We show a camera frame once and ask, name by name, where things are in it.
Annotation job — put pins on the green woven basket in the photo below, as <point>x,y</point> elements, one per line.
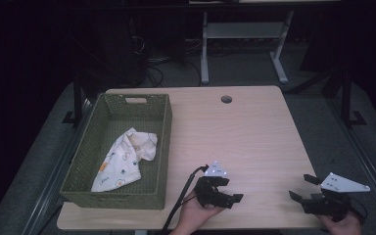
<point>124,192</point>

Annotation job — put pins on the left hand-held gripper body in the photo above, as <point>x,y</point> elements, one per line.
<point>209,192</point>

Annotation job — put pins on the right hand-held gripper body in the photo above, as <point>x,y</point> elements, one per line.
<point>333,199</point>

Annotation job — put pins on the white metal desk frame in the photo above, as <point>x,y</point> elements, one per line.
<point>241,30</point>

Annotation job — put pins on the white printed cloth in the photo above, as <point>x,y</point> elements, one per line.
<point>124,160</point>

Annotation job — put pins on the person's right hand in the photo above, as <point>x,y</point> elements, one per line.
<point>342,226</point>

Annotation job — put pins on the aluminium floor rail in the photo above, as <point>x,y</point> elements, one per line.
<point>55,176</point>
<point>368,166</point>

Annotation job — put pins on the person's left hand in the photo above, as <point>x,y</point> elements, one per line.
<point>192,213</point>

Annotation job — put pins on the black metal stand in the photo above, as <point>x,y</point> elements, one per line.
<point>346,98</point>
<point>77,98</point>

